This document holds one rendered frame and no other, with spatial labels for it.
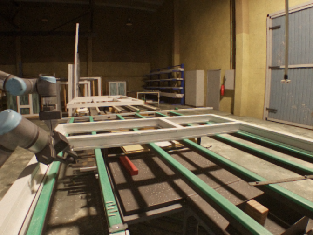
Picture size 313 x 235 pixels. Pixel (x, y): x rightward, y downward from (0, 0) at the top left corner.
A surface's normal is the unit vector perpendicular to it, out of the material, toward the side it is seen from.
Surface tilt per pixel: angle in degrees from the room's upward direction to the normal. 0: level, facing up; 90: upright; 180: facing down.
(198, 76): 90
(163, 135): 90
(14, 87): 92
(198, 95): 90
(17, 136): 109
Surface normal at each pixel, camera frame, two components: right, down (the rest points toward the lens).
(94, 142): 0.35, 0.16
